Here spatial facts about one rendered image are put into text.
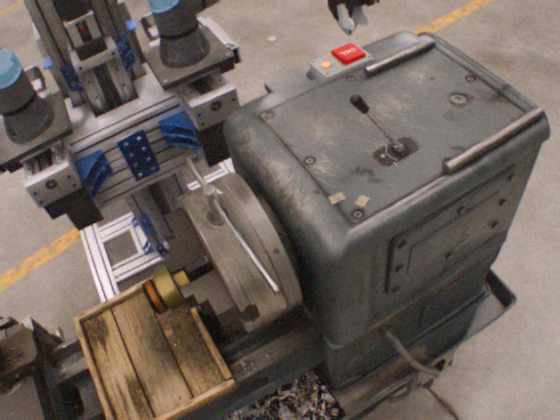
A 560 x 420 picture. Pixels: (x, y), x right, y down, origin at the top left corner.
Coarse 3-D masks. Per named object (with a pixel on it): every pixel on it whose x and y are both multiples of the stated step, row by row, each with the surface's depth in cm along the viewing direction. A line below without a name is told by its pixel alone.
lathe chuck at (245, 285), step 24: (192, 192) 99; (216, 192) 93; (192, 216) 89; (240, 216) 88; (216, 240) 86; (216, 264) 85; (240, 264) 86; (264, 264) 87; (240, 288) 86; (264, 288) 88; (264, 312) 91
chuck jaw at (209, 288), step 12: (204, 276) 96; (216, 276) 96; (180, 288) 95; (192, 288) 95; (204, 288) 94; (216, 288) 93; (192, 300) 94; (204, 300) 92; (216, 300) 91; (228, 300) 91; (204, 312) 94; (216, 312) 89; (228, 312) 90; (240, 312) 89; (252, 312) 91
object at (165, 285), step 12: (156, 276) 96; (168, 276) 95; (180, 276) 96; (144, 288) 95; (156, 288) 95; (168, 288) 94; (156, 300) 94; (168, 300) 94; (180, 300) 96; (156, 312) 95
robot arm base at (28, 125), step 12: (36, 96) 122; (24, 108) 118; (36, 108) 122; (48, 108) 126; (12, 120) 119; (24, 120) 119; (36, 120) 122; (48, 120) 125; (12, 132) 122; (24, 132) 121; (36, 132) 123
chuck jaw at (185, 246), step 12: (168, 216) 95; (180, 216) 96; (180, 228) 96; (192, 228) 97; (168, 240) 96; (180, 240) 96; (192, 240) 97; (180, 252) 96; (192, 252) 97; (204, 252) 98; (168, 264) 96; (180, 264) 97
